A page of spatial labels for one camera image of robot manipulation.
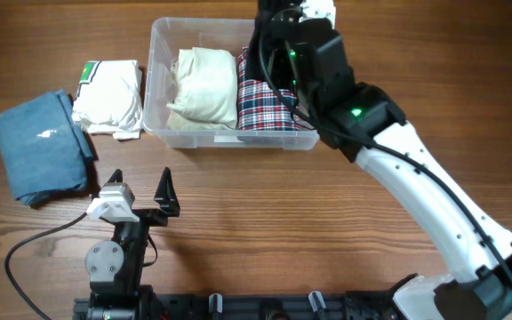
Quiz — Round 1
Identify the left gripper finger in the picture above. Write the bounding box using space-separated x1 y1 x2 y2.
107 169 123 184
154 167 180 217

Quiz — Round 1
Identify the white cloth green patch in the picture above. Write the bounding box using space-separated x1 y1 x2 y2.
71 60 142 140

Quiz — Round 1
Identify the clear plastic storage container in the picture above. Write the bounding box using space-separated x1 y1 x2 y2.
142 17 319 150

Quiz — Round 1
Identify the cream cloth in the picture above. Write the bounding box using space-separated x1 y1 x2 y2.
167 47 238 131

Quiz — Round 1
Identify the red blue plaid cloth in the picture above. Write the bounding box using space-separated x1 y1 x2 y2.
236 46 311 131

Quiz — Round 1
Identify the black cloth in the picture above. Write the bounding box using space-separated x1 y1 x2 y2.
245 0 284 81

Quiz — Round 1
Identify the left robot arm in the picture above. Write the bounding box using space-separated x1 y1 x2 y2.
73 168 180 320

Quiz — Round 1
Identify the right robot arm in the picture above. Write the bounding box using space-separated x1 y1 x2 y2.
256 4 512 319

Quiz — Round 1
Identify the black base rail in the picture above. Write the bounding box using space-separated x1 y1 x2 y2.
72 291 399 320

